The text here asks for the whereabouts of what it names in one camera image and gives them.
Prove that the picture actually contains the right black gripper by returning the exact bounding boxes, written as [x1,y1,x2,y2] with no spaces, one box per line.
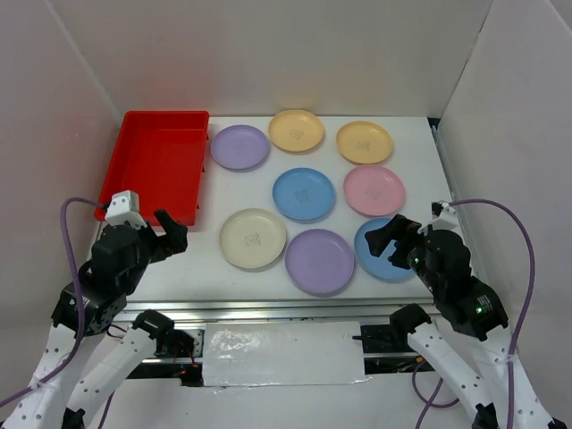
[364,211,442,291]

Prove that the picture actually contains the cream plate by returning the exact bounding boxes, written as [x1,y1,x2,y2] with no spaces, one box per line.
[218,208,287,270]

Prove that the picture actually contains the purple plate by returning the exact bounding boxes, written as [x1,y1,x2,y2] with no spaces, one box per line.
[284,229,355,296]
[210,124,269,171]

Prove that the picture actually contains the blue plate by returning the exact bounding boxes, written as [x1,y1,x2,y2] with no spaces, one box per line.
[272,167,336,222]
[354,217,414,282]

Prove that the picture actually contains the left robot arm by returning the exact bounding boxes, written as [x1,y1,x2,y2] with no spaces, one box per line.
[1,210,188,428]

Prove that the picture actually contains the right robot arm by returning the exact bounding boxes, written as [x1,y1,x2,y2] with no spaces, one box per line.
[365,214,565,428]

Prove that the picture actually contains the red plastic bin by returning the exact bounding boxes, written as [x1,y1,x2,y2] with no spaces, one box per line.
[98,110,209,226]

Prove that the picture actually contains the pink plate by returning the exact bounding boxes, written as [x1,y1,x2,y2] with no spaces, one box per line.
[342,164,406,216]

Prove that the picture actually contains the yellow plate back right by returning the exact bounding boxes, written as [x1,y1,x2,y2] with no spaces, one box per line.
[336,121,393,164]

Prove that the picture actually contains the yellow plate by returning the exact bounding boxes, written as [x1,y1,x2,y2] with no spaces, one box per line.
[268,110,324,154]
[336,121,393,164]

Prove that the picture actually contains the yellow plate back centre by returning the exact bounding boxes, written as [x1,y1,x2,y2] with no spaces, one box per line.
[268,110,324,154]

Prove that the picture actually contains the white taped cover panel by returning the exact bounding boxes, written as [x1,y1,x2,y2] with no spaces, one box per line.
[202,322,366,387]

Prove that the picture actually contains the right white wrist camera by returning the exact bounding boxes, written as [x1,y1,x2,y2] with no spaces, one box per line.
[430,201,458,231]

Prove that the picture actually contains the aluminium rail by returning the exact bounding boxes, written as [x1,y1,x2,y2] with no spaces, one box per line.
[115,298,438,324]

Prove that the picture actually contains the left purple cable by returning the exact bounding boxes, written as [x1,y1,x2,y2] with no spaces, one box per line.
[0,198,115,429]

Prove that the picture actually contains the purple cable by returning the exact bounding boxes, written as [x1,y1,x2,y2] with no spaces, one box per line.
[0,198,115,429]
[411,198,536,429]

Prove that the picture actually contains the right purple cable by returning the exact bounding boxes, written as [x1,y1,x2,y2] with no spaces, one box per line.
[411,198,536,429]

